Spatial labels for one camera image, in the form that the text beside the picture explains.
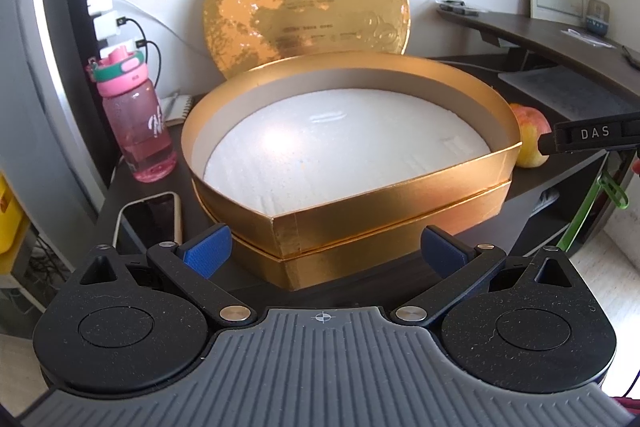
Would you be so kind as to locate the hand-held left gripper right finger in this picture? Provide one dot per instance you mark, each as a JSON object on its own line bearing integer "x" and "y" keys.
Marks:
{"x": 441, "y": 252}

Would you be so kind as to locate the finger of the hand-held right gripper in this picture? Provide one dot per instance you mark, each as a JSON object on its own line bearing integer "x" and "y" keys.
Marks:
{"x": 590, "y": 134}

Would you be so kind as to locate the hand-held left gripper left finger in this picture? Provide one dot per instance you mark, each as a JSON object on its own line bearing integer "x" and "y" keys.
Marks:
{"x": 210, "y": 248}

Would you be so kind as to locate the red yellow apple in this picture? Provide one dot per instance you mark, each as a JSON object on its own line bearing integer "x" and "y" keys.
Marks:
{"x": 530, "y": 142}

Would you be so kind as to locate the grey tray under shelf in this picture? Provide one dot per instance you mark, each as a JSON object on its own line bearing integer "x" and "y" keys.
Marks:
{"x": 565, "y": 92}

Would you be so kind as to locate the smartphone with pale case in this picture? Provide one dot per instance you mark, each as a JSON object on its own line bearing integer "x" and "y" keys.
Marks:
{"x": 150, "y": 222}

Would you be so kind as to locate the dark wooden desk shelf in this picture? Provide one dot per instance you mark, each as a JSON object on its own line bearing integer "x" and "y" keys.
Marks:
{"x": 530, "y": 32}

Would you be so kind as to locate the pink water bottle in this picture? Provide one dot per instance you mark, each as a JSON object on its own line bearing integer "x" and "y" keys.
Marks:
{"x": 140, "y": 127}

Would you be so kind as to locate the spiral notebook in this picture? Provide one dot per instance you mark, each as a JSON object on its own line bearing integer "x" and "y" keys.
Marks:
{"x": 176, "y": 109}

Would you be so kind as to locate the small item in clear wrap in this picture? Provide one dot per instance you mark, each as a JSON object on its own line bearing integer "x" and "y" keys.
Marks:
{"x": 462, "y": 6}

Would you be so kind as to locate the yellow plastic basket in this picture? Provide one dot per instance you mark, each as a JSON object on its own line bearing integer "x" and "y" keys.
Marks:
{"x": 10, "y": 217}

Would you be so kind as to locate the silver computer monitor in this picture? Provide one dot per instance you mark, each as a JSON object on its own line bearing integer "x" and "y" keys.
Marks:
{"x": 35, "y": 82}

